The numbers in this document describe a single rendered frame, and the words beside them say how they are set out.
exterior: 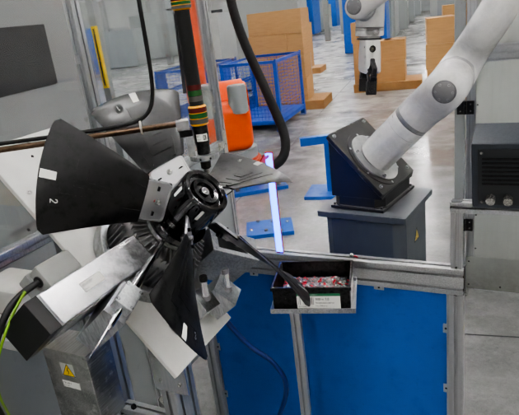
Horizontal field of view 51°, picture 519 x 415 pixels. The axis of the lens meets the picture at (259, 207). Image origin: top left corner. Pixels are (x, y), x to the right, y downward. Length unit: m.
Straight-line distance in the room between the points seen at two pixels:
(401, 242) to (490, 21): 0.70
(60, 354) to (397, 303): 0.95
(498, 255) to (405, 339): 1.49
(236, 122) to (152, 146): 3.84
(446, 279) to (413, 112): 0.51
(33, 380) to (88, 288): 0.88
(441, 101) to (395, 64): 8.81
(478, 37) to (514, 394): 1.51
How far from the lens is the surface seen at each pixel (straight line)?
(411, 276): 1.63
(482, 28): 1.66
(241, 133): 5.19
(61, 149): 1.13
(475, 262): 3.20
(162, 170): 1.31
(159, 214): 1.24
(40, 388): 2.02
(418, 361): 1.80
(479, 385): 2.60
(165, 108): 1.41
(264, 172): 1.48
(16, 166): 1.42
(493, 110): 2.93
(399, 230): 1.81
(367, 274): 1.67
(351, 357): 1.87
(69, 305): 1.11
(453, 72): 1.64
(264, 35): 9.38
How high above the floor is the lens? 1.58
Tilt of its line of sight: 19 degrees down
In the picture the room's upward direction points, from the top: 7 degrees counter-clockwise
